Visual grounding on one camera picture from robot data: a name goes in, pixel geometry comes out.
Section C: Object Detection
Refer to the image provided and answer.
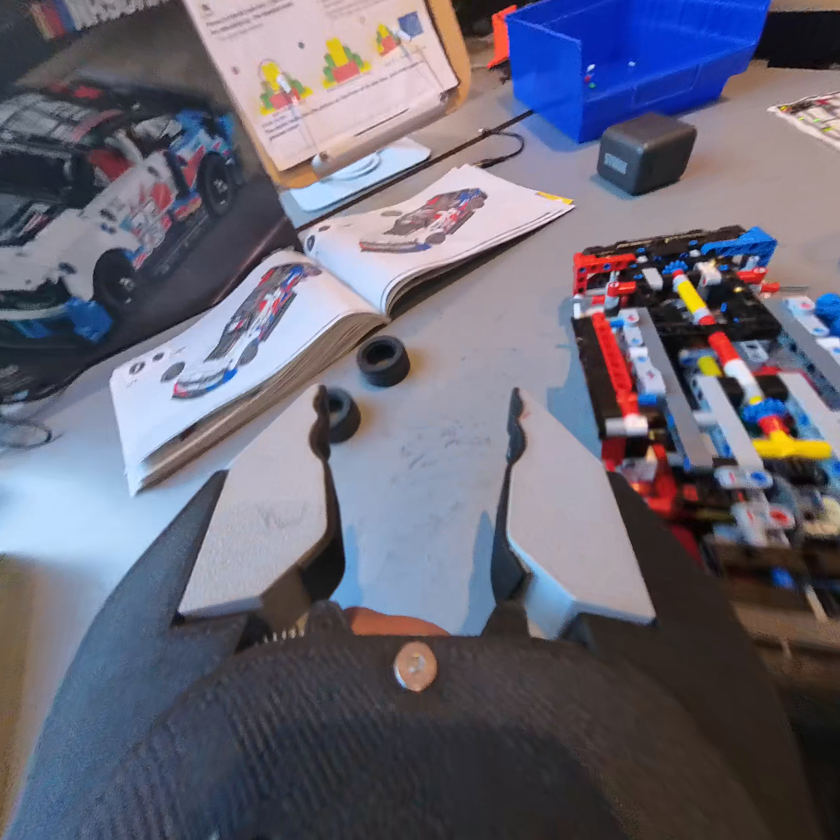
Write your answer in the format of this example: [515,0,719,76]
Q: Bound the grey desk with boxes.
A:
[0,59,840,723]

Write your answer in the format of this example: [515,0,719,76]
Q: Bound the printed sticker sheet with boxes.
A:
[768,91,840,153]

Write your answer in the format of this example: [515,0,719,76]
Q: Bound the dark grey power adapter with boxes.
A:
[596,112,698,196]

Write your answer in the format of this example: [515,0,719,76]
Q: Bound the black toy tyre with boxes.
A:
[356,335,412,388]
[325,387,362,444]

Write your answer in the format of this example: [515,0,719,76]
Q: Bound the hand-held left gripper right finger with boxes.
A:
[491,387,657,641]

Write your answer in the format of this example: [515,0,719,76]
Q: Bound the blue plastic bin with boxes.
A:
[505,0,772,144]

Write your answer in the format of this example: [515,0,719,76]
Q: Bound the toy brick car chassis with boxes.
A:
[571,225,840,621]

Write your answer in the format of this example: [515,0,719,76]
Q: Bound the printed instruction sheet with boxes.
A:
[180,0,460,173]

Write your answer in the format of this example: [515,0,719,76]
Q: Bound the open instruction booklet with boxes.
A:
[108,164,577,496]

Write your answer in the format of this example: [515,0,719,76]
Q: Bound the white stand base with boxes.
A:
[281,136,434,214]

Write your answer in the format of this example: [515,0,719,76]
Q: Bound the toy car box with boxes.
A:
[0,0,306,411]

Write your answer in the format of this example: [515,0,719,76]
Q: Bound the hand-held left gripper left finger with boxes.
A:
[177,384,347,621]

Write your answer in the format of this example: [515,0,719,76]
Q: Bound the black cable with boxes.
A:
[298,108,536,227]

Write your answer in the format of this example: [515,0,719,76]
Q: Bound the orange plastic object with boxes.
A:
[489,3,519,70]

